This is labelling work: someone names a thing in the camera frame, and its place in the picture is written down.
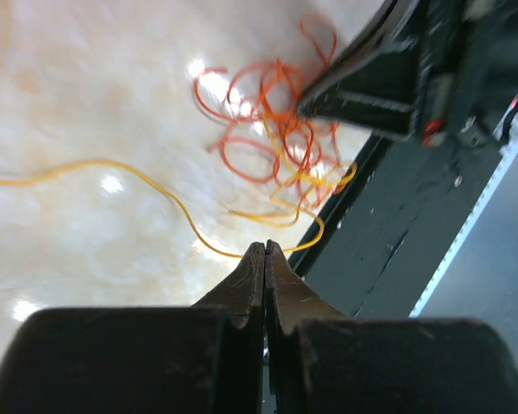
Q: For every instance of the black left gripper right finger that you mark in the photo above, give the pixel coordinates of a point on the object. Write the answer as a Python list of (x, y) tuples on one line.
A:
[(324, 362)]

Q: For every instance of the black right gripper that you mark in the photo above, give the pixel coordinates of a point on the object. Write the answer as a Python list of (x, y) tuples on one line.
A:
[(426, 70)]

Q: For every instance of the grey slotted cable duct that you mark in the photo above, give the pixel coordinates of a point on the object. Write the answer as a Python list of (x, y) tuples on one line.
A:
[(509, 155)]

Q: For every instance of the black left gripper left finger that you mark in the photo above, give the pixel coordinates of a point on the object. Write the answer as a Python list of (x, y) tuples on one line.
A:
[(205, 358)]

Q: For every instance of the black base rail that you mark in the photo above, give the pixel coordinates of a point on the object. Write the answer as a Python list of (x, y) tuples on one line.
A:
[(387, 232)]

